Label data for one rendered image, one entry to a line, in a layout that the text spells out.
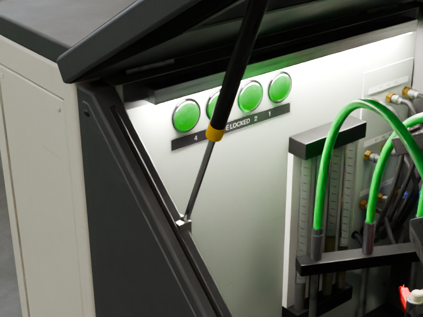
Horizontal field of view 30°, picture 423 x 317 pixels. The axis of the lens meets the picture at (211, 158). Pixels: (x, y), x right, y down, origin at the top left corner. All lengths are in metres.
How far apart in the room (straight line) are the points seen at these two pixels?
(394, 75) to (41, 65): 0.63
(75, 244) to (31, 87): 0.24
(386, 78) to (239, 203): 0.36
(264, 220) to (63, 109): 0.40
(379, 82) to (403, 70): 0.07
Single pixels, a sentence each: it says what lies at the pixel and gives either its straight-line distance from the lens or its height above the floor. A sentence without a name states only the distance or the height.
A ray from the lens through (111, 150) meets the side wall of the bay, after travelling 1.00.
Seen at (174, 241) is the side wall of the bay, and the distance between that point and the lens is 0.96.
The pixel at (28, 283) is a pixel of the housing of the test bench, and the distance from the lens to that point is 1.43.
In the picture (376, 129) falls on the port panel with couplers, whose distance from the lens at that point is 1.44.
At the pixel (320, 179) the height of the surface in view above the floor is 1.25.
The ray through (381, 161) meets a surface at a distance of 1.24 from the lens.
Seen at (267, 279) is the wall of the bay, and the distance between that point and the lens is 1.38.
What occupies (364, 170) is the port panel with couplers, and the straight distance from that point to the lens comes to 1.45.
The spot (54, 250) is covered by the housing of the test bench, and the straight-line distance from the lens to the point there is 1.27.
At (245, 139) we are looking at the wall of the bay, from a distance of 1.21.
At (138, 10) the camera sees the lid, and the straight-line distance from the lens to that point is 0.84.
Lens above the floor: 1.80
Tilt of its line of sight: 25 degrees down
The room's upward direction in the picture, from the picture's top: straight up
